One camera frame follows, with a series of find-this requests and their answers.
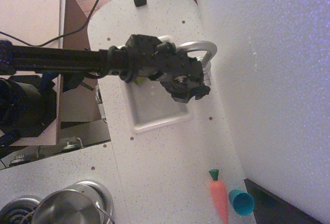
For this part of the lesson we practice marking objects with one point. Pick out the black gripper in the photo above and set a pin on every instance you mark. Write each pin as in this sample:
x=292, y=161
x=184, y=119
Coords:
x=148, y=57

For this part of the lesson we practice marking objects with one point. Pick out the teal plastic cup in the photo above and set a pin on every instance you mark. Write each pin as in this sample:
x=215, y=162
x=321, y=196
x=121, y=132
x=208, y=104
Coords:
x=242, y=202

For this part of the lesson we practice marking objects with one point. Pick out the orange toy carrot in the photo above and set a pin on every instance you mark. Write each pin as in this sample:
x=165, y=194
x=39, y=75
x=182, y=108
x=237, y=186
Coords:
x=219, y=195

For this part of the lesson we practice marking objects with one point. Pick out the silver toy faucet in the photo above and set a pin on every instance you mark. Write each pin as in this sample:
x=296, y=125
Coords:
x=203, y=54

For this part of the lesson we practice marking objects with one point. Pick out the white toy sink basin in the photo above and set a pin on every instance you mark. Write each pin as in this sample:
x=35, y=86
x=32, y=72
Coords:
x=150, y=106

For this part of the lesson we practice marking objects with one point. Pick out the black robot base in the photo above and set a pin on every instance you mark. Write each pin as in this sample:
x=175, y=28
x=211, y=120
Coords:
x=29, y=108

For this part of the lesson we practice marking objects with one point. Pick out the green plastic cup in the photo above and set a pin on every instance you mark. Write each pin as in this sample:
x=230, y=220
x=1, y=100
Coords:
x=139, y=80

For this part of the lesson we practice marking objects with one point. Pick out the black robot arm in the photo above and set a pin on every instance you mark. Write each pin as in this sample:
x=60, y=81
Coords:
x=36, y=59

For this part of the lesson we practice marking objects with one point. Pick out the silver stove burner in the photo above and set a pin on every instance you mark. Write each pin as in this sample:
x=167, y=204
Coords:
x=19, y=210

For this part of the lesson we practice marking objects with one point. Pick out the silver metal pot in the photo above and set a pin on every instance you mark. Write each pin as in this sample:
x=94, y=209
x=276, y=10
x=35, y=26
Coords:
x=86, y=201

